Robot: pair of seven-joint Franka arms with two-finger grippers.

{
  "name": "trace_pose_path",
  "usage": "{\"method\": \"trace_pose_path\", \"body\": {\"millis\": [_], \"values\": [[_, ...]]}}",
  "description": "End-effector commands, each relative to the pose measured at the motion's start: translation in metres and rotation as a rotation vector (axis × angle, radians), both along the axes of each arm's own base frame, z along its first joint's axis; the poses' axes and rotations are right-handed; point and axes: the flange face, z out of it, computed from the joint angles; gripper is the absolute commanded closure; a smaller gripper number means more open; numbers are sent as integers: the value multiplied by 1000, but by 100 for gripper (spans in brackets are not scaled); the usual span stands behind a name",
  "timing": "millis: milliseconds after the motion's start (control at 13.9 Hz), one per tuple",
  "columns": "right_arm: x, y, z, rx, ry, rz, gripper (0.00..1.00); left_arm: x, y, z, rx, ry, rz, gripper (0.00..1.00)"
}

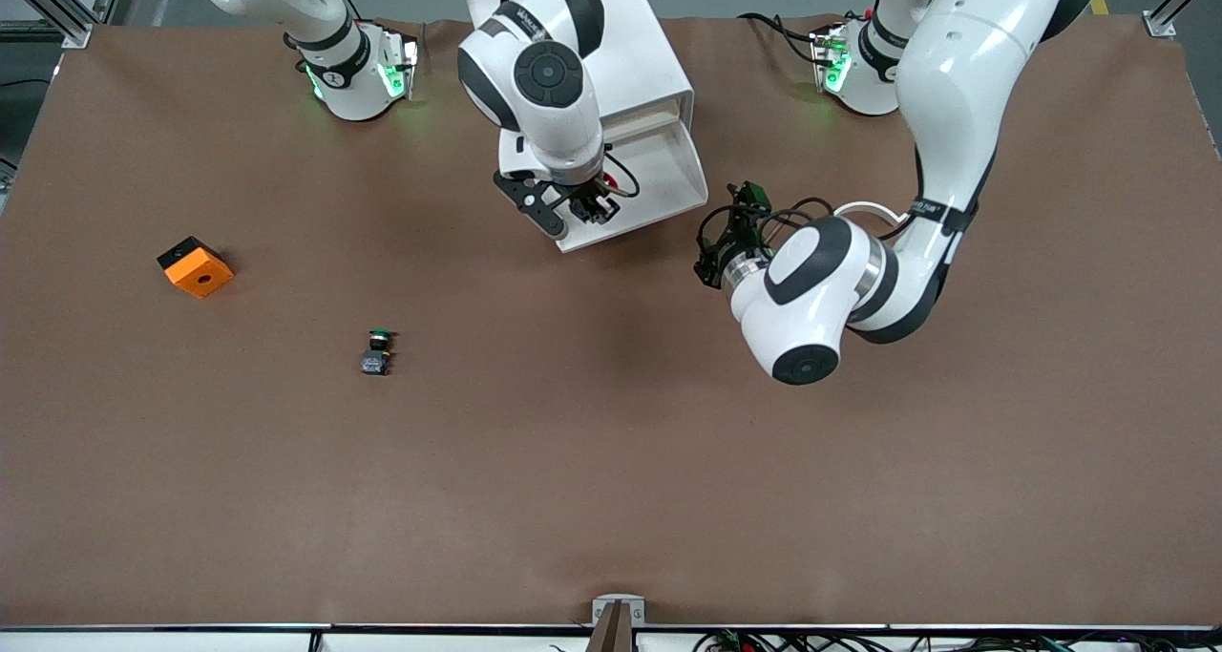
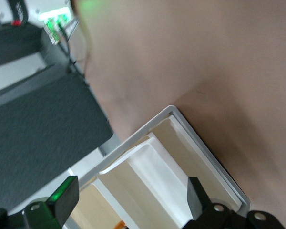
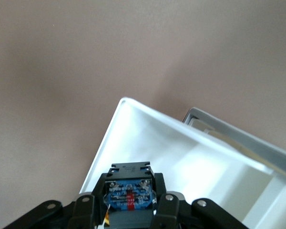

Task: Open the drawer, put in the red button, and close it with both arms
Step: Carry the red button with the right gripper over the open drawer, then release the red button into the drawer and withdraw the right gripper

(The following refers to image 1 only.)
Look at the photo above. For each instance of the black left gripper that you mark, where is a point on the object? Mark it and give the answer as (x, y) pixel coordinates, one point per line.
(730, 243)

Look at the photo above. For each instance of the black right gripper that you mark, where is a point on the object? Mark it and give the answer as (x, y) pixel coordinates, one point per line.
(586, 200)

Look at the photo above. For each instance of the red push button switch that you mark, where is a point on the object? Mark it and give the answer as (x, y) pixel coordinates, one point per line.
(610, 183)

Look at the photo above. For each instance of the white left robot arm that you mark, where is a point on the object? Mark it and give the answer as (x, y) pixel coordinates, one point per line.
(955, 79)

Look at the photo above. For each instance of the white curved plastic band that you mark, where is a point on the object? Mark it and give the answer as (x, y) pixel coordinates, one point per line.
(864, 206)

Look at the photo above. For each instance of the brown table cover sheet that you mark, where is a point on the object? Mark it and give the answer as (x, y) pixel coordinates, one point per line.
(668, 442)

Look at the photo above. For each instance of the orange and black box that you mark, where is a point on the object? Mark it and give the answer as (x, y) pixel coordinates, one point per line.
(200, 275)

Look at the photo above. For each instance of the green push button switch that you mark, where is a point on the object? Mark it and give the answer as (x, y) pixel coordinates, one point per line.
(375, 361)

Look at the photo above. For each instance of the metal table edge bracket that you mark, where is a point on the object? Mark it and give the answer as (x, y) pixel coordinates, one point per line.
(618, 612)

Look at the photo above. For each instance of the aluminium frame post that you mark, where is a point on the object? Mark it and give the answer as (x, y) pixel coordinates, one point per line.
(1169, 12)
(57, 8)

